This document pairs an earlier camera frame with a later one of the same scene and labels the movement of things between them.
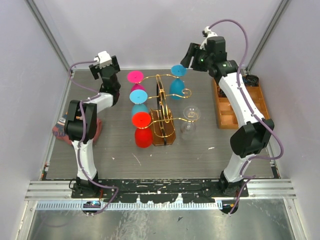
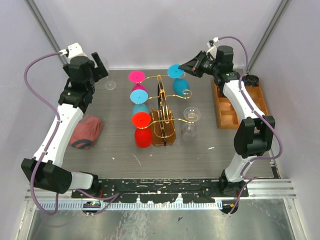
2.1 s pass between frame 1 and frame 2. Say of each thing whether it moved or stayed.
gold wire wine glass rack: stayed
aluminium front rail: stayed
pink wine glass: stayed
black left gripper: moved
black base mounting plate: stayed
